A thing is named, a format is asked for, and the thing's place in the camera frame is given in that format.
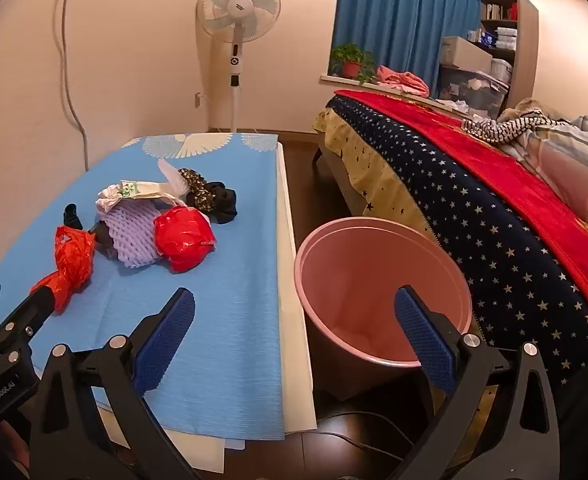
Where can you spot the pink plastic bin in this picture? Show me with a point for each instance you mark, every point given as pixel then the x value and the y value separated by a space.
pixel 353 300

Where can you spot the long purple foam net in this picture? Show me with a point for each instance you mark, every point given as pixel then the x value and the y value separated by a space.
pixel 131 235

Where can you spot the clear storage bin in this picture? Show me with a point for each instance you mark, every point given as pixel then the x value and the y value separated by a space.
pixel 473 92

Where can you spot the wooden bookshelf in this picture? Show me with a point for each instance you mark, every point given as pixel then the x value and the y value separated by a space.
pixel 523 35

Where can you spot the small white lidded container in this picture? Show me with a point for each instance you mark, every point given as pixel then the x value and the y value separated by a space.
pixel 502 71

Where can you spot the black gold-patterned cloth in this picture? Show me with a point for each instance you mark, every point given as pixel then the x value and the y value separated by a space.
pixel 196 187

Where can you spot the red box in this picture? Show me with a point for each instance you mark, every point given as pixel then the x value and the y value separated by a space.
pixel 512 11

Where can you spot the blue curtain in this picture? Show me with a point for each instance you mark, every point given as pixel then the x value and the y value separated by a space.
pixel 398 15

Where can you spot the white standing fan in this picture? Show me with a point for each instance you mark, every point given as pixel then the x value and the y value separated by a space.
pixel 236 10

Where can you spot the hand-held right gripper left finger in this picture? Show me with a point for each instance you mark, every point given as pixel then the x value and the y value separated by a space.
pixel 166 345

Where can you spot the red blanket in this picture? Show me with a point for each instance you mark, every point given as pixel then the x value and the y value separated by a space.
pixel 498 160

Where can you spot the white window sill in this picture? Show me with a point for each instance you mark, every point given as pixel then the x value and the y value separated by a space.
pixel 334 80

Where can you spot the red plastic bag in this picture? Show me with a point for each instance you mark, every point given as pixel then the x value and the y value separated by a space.
pixel 69 260
pixel 184 237

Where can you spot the blue and white tissue packs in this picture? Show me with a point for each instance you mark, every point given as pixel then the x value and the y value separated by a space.
pixel 483 36

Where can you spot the white green-print packet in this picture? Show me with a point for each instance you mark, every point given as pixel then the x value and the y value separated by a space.
pixel 146 190

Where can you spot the beige cloth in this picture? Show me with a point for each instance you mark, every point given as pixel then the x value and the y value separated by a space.
pixel 523 107

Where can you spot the row of books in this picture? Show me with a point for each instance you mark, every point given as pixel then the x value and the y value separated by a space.
pixel 493 11

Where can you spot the pink clothes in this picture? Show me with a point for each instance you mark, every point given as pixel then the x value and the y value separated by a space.
pixel 403 82

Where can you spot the person's dark clothing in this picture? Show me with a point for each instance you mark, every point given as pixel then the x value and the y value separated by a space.
pixel 586 410

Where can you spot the black sock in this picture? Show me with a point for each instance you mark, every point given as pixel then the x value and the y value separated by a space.
pixel 222 205

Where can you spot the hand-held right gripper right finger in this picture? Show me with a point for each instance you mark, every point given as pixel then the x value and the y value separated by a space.
pixel 423 340

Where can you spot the white paper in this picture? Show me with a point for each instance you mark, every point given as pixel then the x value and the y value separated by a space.
pixel 106 203

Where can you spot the stack of white packs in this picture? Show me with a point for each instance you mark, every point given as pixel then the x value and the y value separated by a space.
pixel 506 39

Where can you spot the navy star blanket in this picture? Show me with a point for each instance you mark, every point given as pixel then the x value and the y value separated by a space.
pixel 473 220

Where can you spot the dark brown box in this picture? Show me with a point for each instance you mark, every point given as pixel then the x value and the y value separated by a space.
pixel 102 237

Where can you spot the white cloth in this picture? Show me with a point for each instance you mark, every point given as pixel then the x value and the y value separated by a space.
pixel 456 105

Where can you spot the plaid quilt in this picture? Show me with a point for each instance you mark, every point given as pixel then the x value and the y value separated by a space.
pixel 573 170

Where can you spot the yellow star bed sheet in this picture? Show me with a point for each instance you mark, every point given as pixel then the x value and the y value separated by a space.
pixel 368 170

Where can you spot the blue table cloth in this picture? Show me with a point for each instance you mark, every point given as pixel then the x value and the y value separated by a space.
pixel 214 310

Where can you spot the white cardboard box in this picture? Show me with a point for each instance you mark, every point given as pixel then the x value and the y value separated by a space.
pixel 466 52

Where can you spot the potted green plant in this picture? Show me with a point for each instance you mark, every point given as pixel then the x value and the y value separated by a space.
pixel 352 62

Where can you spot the striped garment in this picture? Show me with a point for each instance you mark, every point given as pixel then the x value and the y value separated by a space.
pixel 503 130

